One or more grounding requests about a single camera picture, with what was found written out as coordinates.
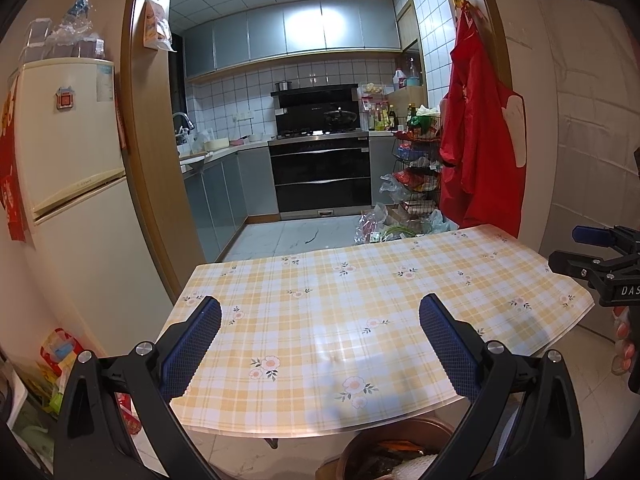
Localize grey upper kitchen cabinets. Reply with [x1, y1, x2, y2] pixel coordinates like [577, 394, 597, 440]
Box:
[182, 0, 403, 81]

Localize black range hood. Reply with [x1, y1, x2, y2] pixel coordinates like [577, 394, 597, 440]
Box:
[271, 84, 361, 136]

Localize brown round bin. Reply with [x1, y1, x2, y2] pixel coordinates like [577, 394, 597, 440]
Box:
[336, 416, 458, 480]

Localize orange snack packet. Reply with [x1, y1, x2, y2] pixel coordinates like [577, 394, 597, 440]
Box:
[375, 439, 427, 451]

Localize row of condiment bottles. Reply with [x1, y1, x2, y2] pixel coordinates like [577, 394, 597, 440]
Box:
[361, 100, 398, 132]

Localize cream refrigerator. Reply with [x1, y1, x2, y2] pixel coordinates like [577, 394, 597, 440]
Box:
[7, 57, 176, 361]

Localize red plastic bag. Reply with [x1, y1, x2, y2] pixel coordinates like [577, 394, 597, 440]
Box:
[115, 392, 145, 436]

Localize plastic bags heap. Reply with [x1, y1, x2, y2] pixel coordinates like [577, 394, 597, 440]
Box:
[355, 202, 458, 246]

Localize grey kitchen cabinets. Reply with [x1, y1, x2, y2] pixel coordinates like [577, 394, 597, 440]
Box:
[180, 142, 281, 263]
[182, 0, 403, 81]

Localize colourful printed bag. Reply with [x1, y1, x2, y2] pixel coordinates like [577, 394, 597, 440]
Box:
[40, 329, 86, 386]

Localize black built-in oven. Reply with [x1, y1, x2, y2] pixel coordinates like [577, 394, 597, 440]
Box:
[268, 130, 373, 221]

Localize black wok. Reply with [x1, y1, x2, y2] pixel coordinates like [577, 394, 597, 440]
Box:
[324, 107, 358, 126]

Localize grey lower kitchen cabinets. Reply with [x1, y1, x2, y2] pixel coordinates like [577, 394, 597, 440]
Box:
[180, 142, 281, 263]

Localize red paper banner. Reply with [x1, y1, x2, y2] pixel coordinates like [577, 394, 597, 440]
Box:
[0, 77, 28, 243]

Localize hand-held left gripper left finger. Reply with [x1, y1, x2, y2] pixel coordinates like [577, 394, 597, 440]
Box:
[54, 296, 222, 480]

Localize wooden door frame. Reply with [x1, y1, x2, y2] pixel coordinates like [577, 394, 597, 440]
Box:
[120, 0, 531, 306]

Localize black tiered wire rack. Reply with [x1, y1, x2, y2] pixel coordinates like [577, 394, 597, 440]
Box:
[391, 115, 443, 221]

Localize clear storage box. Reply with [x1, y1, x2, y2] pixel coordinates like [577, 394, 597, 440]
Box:
[20, 19, 53, 63]

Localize red hanging apron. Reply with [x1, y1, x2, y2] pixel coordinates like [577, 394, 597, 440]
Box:
[439, 2, 526, 238]

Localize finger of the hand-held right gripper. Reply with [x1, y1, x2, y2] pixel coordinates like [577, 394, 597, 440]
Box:
[572, 224, 640, 252]
[548, 249, 622, 282]

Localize hanging paper bag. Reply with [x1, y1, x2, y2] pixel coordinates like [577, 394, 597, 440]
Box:
[144, 0, 176, 53]

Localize white fridge sticker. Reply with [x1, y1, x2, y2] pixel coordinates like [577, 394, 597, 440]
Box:
[97, 65, 116, 103]

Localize plastic jug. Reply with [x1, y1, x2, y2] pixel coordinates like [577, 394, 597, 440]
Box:
[394, 57, 421, 87]

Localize person's right hand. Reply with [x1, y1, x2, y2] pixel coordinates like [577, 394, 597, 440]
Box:
[611, 305, 635, 376]

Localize table with plaid tablecloth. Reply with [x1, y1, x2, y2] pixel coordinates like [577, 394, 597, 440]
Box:
[159, 225, 596, 433]

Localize clear plastic bags pile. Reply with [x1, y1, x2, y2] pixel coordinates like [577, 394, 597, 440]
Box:
[50, 0, 108, 60]

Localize cardboard box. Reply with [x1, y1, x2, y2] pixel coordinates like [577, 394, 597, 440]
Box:
[385, 85, 428, 111]

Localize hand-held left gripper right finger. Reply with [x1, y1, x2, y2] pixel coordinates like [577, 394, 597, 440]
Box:
[419, 294, 586, 480]

